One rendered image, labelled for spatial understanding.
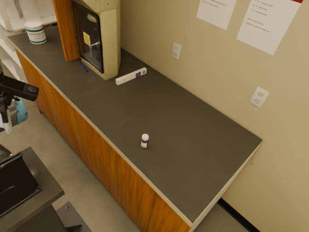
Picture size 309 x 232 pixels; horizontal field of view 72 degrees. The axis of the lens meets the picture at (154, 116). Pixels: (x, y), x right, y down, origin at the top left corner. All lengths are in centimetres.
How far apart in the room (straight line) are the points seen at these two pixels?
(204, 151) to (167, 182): 29
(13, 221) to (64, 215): 99
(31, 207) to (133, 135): 57
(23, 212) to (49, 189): 12
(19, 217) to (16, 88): 55
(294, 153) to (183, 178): 68
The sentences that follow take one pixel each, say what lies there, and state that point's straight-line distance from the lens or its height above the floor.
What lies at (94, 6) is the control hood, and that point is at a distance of 133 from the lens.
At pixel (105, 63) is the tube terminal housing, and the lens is 151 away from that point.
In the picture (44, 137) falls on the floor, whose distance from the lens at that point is 255.
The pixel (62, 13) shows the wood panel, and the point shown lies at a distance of 168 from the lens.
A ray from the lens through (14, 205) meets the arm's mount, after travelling 109.
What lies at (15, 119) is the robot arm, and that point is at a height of 122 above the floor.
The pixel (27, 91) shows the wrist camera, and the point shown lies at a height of 143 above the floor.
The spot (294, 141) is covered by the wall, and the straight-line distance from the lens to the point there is 141.
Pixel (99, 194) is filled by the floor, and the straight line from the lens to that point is 207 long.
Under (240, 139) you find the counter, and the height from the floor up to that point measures 94.
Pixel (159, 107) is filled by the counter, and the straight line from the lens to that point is 138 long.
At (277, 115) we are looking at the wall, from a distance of 136.
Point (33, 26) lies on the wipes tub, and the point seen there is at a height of 109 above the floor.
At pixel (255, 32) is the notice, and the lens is 125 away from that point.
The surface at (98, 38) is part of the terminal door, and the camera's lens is 144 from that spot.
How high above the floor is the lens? 187
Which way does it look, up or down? 45 degrees down
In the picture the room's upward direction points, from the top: 8 degrees clockwise
